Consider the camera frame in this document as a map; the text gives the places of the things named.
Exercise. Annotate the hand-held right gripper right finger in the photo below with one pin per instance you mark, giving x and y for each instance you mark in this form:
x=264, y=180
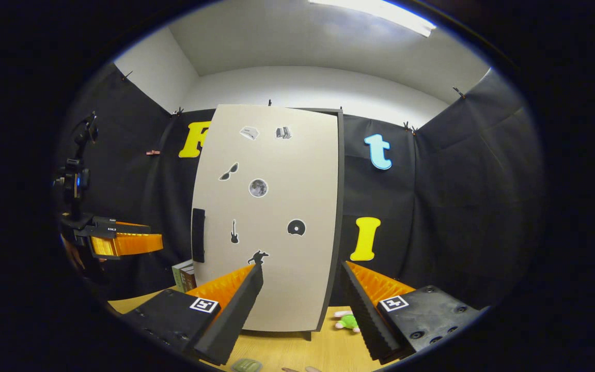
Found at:
x=370, y=315

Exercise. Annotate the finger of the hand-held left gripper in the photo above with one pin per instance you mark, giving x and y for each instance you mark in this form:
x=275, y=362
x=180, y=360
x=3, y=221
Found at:
x=106, y=226
x=132, y=244

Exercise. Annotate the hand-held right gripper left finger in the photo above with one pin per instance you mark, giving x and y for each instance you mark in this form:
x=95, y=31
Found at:
x=233, y=320

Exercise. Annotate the beige cabinet door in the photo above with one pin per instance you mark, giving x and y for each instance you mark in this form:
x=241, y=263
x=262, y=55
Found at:
x=277, y=279

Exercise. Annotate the white and green plush toy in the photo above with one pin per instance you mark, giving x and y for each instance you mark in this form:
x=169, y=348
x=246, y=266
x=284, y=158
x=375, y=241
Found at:
x=349, y=321

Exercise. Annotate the green book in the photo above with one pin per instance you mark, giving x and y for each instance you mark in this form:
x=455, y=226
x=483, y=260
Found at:
x=178, y=276

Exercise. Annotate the dark brown book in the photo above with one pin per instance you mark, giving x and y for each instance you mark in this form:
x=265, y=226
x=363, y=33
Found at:
x=190, y=281

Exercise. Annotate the black backdrop cloth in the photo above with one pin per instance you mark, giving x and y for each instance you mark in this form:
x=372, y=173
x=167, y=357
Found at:
x=457, y=206

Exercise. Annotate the long ceiling light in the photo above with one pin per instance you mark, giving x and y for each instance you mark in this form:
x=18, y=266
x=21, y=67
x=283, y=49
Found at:
x=380, y=13

